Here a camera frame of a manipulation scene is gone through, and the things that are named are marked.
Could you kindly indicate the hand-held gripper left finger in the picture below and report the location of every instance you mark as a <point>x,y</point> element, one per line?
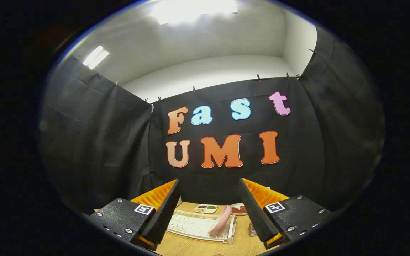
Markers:
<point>166,217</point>

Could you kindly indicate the white plate with meat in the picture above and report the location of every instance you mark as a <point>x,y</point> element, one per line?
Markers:
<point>235,205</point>

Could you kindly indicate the red meat slice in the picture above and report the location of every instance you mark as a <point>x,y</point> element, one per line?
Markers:
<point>235,210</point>
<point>243,210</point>

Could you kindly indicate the large ceiling light panel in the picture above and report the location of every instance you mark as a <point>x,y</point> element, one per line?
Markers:
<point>190,9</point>

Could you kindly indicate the pink plate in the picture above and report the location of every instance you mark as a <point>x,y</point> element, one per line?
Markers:
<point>221,220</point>

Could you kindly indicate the white divided dish with beans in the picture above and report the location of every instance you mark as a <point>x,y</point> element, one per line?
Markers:
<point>202,212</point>

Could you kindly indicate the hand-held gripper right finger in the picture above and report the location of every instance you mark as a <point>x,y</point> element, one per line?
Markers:
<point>255,213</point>

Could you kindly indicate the white drain tray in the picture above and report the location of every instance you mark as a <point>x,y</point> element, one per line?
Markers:
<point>190,227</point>

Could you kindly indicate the small ceiling light panel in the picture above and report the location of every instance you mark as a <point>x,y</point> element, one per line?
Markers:
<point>96,57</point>

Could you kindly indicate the black backdrop cloth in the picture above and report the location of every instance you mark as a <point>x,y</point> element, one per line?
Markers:
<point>119,142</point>

